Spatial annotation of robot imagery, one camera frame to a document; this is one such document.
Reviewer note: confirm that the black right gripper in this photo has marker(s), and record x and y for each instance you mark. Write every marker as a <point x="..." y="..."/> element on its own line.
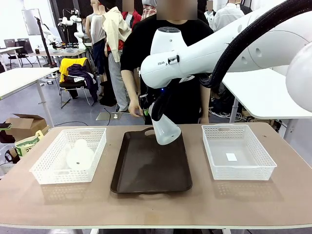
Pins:
<point x="152" y="97"/>

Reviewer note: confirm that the translucent white conical flask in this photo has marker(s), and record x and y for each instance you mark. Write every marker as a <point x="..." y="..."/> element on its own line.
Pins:
<point x="80" y="158"/>
<point x="167" y="134"/>

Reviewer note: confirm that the person's right forearm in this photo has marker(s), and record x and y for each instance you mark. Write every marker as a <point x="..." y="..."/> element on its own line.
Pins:
<point x="129" y="85"/>

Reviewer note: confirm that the person's left forearm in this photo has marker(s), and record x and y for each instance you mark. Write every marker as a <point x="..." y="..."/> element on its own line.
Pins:
<point x="205" y="102"/>

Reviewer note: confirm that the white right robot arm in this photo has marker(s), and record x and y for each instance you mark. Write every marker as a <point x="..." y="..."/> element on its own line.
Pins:
<point x="195" y="56"/>

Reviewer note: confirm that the person's right hand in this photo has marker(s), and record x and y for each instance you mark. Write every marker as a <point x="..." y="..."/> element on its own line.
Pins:
<point x="135" y="108"/>

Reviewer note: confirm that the person's left hand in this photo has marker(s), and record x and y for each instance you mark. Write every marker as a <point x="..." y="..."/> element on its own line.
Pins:
<point x="204" y="120"/>

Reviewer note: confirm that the grey floor outlet plate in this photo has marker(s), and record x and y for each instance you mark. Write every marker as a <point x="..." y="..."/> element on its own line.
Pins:
<point x="109" y="116"/>

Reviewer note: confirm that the dark brown plastic tray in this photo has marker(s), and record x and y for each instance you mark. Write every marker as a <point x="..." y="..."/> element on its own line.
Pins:
<point x="151" y="165"/>

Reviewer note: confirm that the person's torso in black t-shirt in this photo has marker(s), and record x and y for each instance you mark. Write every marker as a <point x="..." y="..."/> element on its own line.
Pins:
<point x="139" y="44"/>

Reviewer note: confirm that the dark purple clothes pile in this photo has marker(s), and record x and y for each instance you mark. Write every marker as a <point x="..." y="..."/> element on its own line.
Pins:
<point x="80" y="70"/>

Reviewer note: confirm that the mannequin cream jacket grey trousers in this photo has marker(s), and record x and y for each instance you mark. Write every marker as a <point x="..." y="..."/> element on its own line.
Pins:
<point x="114" y="26"/>

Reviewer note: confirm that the white paper label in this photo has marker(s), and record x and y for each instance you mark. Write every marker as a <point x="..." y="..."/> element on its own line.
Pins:
<point x="231" y="157"/>

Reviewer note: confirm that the mannequin in red shirt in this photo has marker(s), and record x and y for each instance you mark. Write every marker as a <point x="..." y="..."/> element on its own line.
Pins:
<point x="135" y="18"/>

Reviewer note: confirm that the yellow cloth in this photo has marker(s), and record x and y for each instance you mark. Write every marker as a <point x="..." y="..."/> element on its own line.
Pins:
<point x="64" y="65"/>

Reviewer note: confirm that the mannequin in white tank top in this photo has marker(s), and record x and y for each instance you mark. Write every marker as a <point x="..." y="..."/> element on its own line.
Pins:
<point x="97" y="26"/>

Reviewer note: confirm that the white perforated plastic basket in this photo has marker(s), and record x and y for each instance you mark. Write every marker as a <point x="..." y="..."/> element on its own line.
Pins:
<point x="73" y="174"/>
<point x="239" y="170"/>

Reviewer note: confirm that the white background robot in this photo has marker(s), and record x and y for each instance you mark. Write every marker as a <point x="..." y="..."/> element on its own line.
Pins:
<point x="78" y="26"/>

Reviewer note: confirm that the mannequin in white shirt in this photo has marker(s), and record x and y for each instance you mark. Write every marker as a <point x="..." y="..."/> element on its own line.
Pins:
<point x="224" y="17"/>

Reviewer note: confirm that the brown cardboard box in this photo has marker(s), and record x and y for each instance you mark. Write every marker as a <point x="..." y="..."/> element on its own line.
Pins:
<point x="26" y="126"/>

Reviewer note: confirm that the black tripod stand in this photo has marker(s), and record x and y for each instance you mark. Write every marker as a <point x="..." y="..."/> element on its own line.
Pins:
<point x="45" y="44"/>

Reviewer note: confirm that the white green printed bag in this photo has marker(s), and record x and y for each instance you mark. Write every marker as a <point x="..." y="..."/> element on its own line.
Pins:
<point x="26" y="146"/>

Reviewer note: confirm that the black office chair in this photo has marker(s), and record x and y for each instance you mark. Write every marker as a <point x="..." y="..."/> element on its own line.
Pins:
<point x="23" y="51"/>

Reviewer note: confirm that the white board panel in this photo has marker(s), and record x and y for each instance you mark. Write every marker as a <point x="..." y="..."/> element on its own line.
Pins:
<point x="30" y="22"/>

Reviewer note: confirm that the metal frame chair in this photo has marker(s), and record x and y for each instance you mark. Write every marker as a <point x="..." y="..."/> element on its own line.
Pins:
<point x="73" y="85"/>

